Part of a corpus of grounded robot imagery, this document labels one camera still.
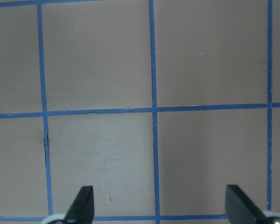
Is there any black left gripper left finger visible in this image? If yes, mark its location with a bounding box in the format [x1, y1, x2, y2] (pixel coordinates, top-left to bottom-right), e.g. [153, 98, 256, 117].
[63, 186, 94, 224]

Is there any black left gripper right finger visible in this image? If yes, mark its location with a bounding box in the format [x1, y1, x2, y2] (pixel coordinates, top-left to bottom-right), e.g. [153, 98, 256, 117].
[225, 184, 267, 224]

